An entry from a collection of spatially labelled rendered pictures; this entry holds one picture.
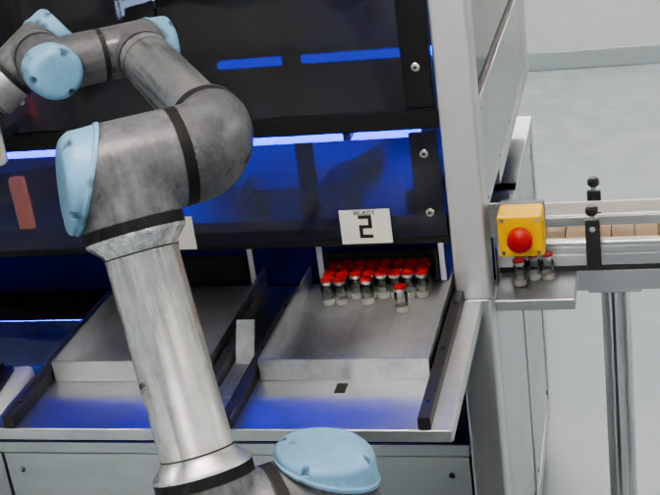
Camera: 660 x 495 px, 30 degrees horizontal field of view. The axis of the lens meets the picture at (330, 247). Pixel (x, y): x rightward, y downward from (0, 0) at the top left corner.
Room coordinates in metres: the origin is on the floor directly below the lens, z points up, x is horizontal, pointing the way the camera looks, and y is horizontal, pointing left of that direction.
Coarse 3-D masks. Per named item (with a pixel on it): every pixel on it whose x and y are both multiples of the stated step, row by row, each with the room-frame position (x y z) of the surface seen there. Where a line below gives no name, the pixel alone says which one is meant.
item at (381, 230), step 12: (348, 216) 1.88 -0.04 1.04; (372, 216) 1.87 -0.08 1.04; (384, 216) 1.86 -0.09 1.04; (348, 228) 1.88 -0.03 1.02; (372, 228) 1.87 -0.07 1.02; (384, 228) 1.86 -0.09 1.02; (348, 240) 1.88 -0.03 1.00; (360, 240) 1.88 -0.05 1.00; (372, 240) 1.87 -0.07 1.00; (384, 240) 1.87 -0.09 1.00
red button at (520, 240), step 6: (516, 228) 1.79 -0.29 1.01; (522, 228) 1.79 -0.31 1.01; (510, 234) 1.78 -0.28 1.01; (516, 234) 1.78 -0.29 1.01; (522, 234) 1.77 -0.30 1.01; (528, 234) 1.78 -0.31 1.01; (510, 240) 1.78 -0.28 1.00; (516, 240) 1.77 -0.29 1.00; (522, 240) 1.77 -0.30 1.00; (528, 240) 1.77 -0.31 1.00; (510, 246) 1.78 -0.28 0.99; (516, 246) 1.77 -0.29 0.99; (522, 246) 1.77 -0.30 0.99; (528, 246) 1.77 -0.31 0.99; (516, 252) 1.78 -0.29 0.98; (522, 252) 1.78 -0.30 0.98
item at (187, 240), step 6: (186, 222) 1.95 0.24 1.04; (186, 228) 1.96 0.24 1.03; (192, 228) 1.95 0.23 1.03; (180, 234) 1.96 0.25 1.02; (186, 234) 1.96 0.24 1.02; (192, 234) 1.95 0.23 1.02; (180, 240) 1.96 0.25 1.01; (186, 240) 1.96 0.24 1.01; (192, 240) 1.95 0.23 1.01; (180, 246) 1.96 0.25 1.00; (186, 246) 1.96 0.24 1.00; (192, 246) 1.95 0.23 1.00
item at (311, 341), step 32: (320, 288) 1.96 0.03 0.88; (448, 288) 1.82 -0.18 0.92; (288, 320) 1.82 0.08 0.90; (320, 320) 1.83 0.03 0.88; (352, 320) 1.82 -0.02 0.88; (384, 320) 1.80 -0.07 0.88; (416, 320) 1.78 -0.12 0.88; (288, 352) 1.73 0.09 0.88; (320, 352) 1.72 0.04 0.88; (352, 352) 1.71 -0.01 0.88; (384, 352) 1.69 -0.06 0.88; (416, 352) 1.68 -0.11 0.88
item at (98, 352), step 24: (192, 288) 2.04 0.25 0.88; (216, 288) 2.02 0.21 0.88; (240, 288) 2.01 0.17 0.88; (264, 288) 1.99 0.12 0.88; (96, 312) 1.92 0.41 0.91; (216, 312) 1.92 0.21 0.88; (240, 312) 1.85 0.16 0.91; (96, 336) 1.89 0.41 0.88; (120, 336) 1.88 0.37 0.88; (216, 336) 1.83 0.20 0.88; (72, 360) 1.74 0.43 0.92; (96, 360) 1.73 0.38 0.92; (120, 360) 1.72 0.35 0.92; (216, 360) 1.71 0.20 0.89
